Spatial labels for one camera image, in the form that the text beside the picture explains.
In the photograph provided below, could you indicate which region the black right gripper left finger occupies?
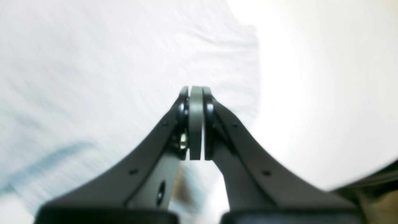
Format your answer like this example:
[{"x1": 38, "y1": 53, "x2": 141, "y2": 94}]
[{"x1": 35, "y1": 86, "x2": 188, "y2": 224}]

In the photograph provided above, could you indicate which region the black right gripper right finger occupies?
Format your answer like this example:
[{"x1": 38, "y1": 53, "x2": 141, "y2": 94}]
[{"x1": 190, "y1": 86, "x2": 363, "y2": 224}]

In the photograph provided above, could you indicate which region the grey T-shirt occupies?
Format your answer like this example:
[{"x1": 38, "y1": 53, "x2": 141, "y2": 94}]
[{"x1": 1, "y1": 0, "x2": 260, "y2": 214}]

